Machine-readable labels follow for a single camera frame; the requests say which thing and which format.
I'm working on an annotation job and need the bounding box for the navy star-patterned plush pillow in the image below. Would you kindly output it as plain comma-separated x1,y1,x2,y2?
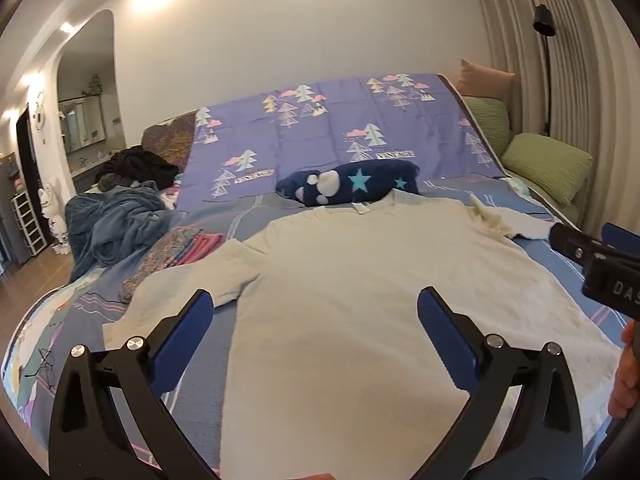
275,158,422,207

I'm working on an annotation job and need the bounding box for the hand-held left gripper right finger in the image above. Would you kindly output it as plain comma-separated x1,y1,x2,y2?
416,286,583,480

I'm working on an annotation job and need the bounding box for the black clothing pile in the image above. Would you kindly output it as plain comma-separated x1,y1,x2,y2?
97,145,181,192

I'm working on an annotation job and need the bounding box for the white sweater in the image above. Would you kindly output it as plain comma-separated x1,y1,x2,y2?
102,190,623,480

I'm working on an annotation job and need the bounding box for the white shelf rack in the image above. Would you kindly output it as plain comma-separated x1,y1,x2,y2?
11,191,48,256

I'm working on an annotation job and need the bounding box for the green pillow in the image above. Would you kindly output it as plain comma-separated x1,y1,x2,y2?
501,132,594,206
464,97,512,158

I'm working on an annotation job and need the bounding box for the brown patterned cushion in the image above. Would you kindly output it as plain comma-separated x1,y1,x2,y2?
141,110,198,171

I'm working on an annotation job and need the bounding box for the white cat figurine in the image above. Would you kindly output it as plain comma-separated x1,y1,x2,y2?
37,185,73,256

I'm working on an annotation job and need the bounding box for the blue-grey fleece blanket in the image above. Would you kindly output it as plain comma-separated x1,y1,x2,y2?
65,180,173,268

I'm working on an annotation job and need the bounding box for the beige curtain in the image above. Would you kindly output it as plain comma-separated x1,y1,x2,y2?
467,0,640,233

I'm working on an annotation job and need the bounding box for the blue-grey striped bed sheet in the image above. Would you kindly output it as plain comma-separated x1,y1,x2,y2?
2,175,640,480

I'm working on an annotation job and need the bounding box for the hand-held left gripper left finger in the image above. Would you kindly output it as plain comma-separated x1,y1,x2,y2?
48,289,221,480

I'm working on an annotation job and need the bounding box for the wall mirror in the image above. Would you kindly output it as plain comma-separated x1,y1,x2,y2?
57,94,107,153

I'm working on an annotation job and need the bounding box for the black floor lamp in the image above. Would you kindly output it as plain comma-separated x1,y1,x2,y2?
531,4,557,137

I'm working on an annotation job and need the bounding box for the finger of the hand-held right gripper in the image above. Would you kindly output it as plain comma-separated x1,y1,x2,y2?
549,223,601,271
601,222,640,251

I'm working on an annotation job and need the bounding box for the folded teal patterned cloth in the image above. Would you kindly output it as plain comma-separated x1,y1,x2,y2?
122,226,206,303

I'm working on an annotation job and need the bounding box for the person's right hand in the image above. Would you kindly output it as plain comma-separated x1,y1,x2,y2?
609,320,640,416

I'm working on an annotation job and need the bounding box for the purple tree print duvet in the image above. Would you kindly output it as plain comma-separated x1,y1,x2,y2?
176,73,511,213

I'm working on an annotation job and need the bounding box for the peach pillow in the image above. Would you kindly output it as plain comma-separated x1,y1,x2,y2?
456,59,516,101

